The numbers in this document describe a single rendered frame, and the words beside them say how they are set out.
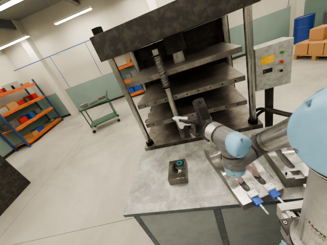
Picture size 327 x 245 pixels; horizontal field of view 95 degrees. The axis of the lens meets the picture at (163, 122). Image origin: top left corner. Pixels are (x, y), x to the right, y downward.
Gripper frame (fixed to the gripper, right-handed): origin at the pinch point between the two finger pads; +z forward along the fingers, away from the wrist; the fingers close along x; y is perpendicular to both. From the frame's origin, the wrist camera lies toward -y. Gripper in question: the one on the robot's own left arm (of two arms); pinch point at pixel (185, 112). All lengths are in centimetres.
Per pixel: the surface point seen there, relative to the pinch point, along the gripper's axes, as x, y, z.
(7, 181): -280, 146, 287
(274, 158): 55, 50, -12
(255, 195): 25, 55, -23
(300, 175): 55, 52, -28
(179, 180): -5, 62, 18
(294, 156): 65, 49, -18
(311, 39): 534, 23, 219
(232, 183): 22, 57, -9
